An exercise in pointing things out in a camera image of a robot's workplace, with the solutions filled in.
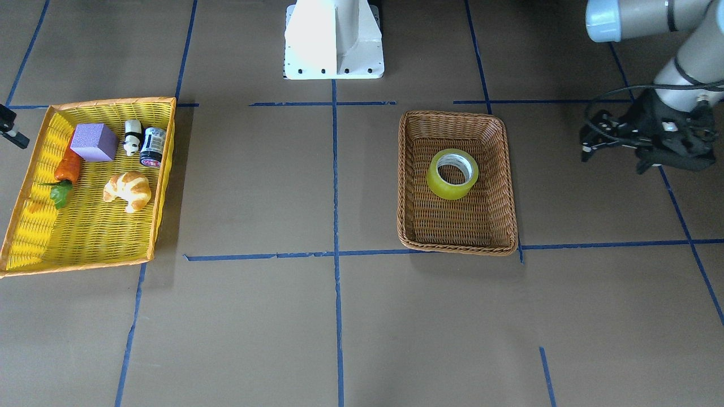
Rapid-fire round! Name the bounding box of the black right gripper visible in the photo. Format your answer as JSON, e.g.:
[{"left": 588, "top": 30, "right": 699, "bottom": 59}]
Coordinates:
[{"left": 1, "top": 104, "right": 29, "bottom": 149}]

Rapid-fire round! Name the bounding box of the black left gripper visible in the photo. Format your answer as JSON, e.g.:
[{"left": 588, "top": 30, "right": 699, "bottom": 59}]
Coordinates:
[{"left": 579, "top": 88, "right": 719, "bottom": 174}]

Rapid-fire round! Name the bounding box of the yellow-green tape roll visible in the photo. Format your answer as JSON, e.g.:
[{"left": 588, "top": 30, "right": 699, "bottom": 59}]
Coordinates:
[{"left": 425, "top": 149, "right": 480, "bottom": 200}]

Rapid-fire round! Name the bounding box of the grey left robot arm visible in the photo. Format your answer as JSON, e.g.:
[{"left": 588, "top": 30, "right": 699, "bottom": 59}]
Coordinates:
[{"left": 579, "top": 1, "right": 723, "bottom": 174}]

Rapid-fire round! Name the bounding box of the yellow woven plastic basket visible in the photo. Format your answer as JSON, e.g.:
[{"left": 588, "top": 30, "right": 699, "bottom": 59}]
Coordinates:
[{"left": 2, "top": 96, "right": 176, "bottom": 276}]

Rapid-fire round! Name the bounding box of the brown wicker basket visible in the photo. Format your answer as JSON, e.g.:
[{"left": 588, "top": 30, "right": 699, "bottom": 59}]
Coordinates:
[{"left": 397, "top": 110, "right": 518, "bottom": 256}]

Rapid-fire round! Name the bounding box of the orange toy carrot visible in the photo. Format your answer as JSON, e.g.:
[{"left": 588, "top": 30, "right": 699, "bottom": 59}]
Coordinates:
[{"left": 38, "top": 141, "right": 83, "bottom": 210}]

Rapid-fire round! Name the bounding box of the purple foam block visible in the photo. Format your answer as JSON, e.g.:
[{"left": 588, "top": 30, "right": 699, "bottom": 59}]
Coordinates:
[{"left": 69, "top": 123, "right": 119, "bottom": 162}]

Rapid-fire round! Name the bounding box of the black white panda figure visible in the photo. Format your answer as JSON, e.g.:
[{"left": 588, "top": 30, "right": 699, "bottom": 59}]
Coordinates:
[{"left": 123, "top": 119, "right": 143, "bottom": 157}]

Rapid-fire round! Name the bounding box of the toy croissant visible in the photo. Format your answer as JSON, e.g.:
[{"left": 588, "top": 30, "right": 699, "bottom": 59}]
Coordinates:
[{"left": 102, "top": 171, "right": 152, "bottom": 214}]

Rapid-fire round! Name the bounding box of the small black labelled jar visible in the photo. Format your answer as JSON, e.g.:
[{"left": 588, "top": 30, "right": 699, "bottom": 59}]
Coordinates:
[{"left": 139, "top": 127, "right": 166, "bottom": 168}]

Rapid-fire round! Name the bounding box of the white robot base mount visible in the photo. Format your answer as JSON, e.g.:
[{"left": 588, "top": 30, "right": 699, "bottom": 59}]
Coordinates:
[{"left": 283, "top": 1, "right": 385, "bottom": 80}]

